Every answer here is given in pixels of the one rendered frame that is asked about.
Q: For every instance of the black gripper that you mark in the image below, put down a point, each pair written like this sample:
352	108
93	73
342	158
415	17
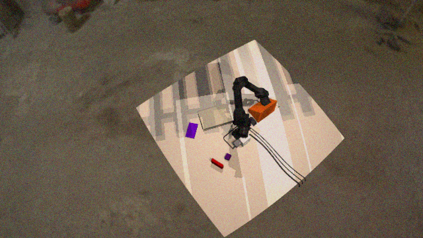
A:
235	133

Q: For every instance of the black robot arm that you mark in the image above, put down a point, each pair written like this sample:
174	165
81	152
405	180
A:
241	119

